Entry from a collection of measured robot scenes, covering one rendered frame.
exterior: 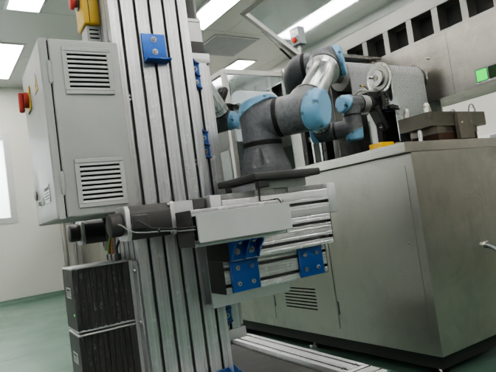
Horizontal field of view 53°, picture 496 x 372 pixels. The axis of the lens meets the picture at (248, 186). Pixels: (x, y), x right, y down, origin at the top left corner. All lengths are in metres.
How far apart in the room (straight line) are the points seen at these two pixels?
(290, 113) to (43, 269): 6.00
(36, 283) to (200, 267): 5.73
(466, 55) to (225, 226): 1.67
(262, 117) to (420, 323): 1.05
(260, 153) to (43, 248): 5.89
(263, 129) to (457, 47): 1.36
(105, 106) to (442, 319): 1.40
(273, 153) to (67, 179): 0.56
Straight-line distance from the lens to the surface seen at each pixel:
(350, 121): 2.11
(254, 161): 1.42
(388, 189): 2.03
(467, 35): 2.56
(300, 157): 2.92
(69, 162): 1.36
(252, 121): 1.45
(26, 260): 7.11
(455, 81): 2.57
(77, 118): 1.38
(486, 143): 2.37
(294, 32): 2.91
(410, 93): 2.46
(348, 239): 2.22
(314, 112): 1.39
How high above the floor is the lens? 0.71
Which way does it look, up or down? 3 degrees up
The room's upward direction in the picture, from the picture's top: 8 degrees counter-clockwise
